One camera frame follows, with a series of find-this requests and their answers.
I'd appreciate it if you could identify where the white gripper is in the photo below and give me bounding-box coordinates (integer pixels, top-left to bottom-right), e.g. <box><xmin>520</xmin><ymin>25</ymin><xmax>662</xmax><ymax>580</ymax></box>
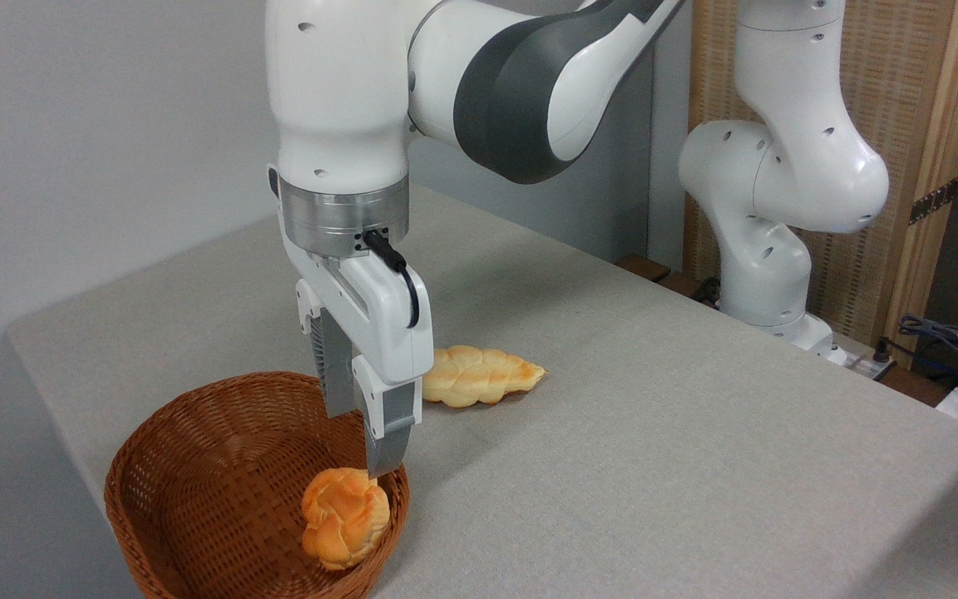
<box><xmin>278</xmin><ymin>218</ymin><xmax>436</xmax><ymax>480</ymax></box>

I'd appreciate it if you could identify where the round knotted bread roll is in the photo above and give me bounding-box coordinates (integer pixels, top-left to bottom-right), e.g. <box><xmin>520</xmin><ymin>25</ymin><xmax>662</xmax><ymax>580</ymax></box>
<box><xmin>300</xmin><ymin>467</ymin><xmax>392</xmax><ymax>572</ymax></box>

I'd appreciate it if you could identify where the long braided bread loaf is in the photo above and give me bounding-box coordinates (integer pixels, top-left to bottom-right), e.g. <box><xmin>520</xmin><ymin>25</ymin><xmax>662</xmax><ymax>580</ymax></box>
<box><xmin>422</xmin><ymin>344</ymin><xmax>546</xmax><ymax>409</ymax></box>

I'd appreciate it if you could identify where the brown woven wicker basket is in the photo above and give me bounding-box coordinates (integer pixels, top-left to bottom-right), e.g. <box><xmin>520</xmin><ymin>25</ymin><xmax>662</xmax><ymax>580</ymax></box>
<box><xmin>103</xmin><ymin>371</ymin><xmax>411</xmax><ymax>599</ymax></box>

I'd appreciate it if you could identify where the grey tablecloth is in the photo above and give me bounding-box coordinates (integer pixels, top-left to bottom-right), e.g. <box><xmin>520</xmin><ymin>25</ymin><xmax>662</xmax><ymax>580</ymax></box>
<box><xmin>5</xmin><ymin>183</ymin><xmax>958</xmax><ymax>599</ymax></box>

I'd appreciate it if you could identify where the dark metal screen hinge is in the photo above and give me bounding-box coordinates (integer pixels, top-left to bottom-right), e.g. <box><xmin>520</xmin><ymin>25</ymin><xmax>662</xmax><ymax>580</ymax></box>
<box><xmin>908</xmin><ymin>178</ymin><xmax>958</xmax><ymax>226</ymax></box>

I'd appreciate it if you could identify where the wooden woven folding screen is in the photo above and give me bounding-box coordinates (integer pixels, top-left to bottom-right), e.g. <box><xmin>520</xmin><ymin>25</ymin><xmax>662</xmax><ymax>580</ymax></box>
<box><xmin>685</xmin><ymin>0</ymin><xmax>958</xmax><ymax>369</ymax></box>

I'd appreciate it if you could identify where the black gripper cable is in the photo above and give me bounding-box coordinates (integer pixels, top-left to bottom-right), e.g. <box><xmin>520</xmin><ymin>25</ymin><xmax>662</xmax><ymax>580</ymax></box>
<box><xmin>362</xmin><ymin>228</ymin><xmax>422</xmax><ymax>329</ymax></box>

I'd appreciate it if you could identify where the bundle of dark cables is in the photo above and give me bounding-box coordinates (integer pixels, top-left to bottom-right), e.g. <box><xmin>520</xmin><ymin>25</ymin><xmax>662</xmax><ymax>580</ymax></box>
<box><xmin>898</xmin><ymin>314</ymin><xmax>958</xmax><ymax>394</ymax></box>

